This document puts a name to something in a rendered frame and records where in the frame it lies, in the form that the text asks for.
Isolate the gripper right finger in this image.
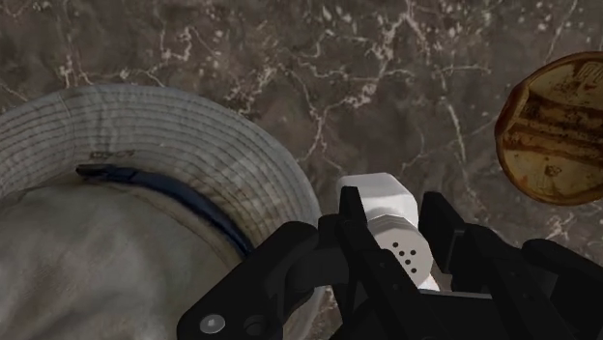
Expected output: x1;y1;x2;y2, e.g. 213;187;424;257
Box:
417;190;603;340

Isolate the beige bucket hat blue band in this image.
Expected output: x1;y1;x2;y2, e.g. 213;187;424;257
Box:
0;84;328;340

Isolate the brown round wooden plate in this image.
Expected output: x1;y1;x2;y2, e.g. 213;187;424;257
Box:
494;50;603;207

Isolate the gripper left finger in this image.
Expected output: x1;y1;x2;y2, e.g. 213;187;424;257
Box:
176;185;453;340

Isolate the white salt shaker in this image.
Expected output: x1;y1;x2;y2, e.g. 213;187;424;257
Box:
335;172;442;292

